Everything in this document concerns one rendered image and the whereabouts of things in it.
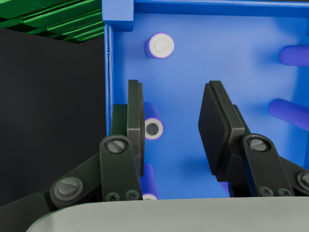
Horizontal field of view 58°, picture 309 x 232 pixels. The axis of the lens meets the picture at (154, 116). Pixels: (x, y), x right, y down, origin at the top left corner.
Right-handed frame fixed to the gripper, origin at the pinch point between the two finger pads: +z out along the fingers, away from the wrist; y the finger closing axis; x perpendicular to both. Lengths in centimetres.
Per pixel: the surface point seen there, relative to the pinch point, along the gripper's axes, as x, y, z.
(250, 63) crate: -3.0, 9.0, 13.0
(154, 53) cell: 0.3, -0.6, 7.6
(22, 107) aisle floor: -31, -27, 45
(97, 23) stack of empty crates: -6.4, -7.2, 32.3
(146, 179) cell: -10.1, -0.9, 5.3
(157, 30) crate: -0.5, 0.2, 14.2
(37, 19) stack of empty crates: -0.8, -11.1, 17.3
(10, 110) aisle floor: -31, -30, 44
